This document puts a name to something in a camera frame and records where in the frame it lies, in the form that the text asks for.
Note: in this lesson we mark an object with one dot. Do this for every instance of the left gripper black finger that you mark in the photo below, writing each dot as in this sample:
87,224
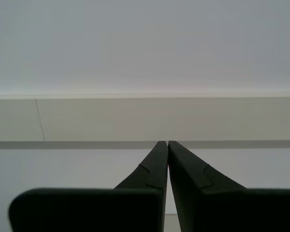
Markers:
91,210
232,210

